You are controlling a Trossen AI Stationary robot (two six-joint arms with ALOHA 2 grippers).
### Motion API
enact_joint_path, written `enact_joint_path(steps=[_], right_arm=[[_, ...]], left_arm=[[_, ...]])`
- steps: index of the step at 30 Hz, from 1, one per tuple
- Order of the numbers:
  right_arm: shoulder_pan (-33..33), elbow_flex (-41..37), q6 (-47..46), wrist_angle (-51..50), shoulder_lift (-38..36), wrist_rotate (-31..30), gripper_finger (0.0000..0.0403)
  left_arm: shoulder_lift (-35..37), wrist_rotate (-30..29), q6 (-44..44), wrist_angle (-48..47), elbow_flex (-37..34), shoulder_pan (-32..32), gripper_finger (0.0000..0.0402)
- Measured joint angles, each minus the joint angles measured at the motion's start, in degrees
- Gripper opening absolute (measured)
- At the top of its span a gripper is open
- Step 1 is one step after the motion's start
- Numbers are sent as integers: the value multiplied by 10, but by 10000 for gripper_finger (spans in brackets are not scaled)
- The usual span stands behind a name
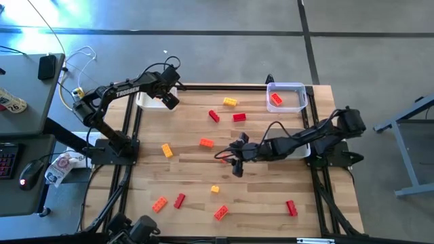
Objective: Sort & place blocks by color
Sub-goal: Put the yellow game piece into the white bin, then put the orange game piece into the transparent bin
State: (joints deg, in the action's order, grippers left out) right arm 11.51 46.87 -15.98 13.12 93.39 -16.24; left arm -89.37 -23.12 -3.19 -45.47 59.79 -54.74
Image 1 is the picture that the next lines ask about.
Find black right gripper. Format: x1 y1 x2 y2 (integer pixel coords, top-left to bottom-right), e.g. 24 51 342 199
223 132 269 178

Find white plastic bin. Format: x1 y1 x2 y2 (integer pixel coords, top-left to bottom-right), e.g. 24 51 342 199
135 84 179 113

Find grey plastic bin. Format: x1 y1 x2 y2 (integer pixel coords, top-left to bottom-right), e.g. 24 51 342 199
264 127 311 161

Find clear plastic bin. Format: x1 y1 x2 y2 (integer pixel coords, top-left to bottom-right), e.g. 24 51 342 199
266 82 309 114

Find black rig crossbar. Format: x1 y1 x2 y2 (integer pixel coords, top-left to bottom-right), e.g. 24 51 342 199
0 231 434 244

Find white paper sheet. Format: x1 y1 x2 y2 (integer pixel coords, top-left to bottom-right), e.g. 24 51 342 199
66 131 102 169

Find black desk support beam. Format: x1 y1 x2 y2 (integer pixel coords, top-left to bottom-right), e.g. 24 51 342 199
43 117 98 157

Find black box on desk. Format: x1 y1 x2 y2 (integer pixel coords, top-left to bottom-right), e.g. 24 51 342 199
37 54 58 81

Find white snack bag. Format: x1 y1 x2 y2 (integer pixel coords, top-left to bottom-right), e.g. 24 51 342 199
44 152 79 188

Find paper tag with number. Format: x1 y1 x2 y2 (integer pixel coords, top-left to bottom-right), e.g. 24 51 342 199
0 87 28 114

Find black computer mouse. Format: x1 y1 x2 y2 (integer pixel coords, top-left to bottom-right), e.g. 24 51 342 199
18 159 45 191

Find black keyboard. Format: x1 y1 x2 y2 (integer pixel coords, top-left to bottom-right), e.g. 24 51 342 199
0 142 22 180

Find dark grey desk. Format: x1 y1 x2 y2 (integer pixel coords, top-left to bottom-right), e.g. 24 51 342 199
0 134 57 218

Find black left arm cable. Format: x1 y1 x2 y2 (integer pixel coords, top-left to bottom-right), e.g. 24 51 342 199
140 55 182 79

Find black aluminium table frame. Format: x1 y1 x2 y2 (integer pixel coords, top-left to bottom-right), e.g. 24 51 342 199
79 83 366 238

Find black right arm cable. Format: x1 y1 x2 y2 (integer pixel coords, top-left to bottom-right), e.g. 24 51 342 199
214 121 296 161

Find white cable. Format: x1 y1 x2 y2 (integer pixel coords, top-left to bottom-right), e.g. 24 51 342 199
63 45 98 89

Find yellow cable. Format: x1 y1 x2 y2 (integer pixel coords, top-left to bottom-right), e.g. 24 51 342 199
58 80 84 113

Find silver metal bracket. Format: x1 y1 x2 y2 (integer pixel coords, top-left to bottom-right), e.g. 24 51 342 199
296 237 336 244

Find thin grey cable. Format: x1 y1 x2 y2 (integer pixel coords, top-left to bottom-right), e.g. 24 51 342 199
26 0 67 57

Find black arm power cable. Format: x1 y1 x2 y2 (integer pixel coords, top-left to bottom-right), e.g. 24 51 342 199
76 164 102 233

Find black floor cable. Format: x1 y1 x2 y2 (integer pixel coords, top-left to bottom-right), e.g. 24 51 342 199
0 45 28 56

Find grey-blue metal table frame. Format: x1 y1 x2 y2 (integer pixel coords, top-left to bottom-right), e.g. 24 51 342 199
372 94 434 199

